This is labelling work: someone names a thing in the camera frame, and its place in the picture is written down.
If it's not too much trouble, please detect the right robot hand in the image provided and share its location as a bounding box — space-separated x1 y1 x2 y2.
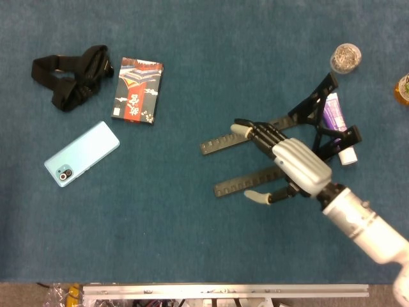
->
229 118 334 206

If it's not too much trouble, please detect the black folding laptop stand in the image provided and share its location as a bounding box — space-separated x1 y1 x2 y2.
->
199 72 363 200

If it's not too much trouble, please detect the purple white toothpaste tube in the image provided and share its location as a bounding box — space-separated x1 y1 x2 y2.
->
321 92 358 166

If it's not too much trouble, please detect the clear jar of paper clips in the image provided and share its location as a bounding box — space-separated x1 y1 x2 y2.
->
329 43 362 75

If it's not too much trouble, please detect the amber tea bottle green label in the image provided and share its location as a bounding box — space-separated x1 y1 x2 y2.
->
393 72 409 107

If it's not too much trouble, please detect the teal table cloth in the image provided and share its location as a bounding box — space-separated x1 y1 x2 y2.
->
0 0 409 285

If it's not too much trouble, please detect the patterned red black card box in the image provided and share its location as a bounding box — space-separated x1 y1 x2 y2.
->
111 57 165 125

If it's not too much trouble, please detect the light blue smartphone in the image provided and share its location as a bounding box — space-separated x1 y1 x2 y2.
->
43 120 121 189

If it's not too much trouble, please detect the clear plastic bag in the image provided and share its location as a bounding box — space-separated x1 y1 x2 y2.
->
44 283 84 307

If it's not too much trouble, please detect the aluminium frame rail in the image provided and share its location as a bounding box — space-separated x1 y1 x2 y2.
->
82 283 370 301

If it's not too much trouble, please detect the black elastic strap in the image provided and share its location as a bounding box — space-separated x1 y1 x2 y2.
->
31 44 115 113

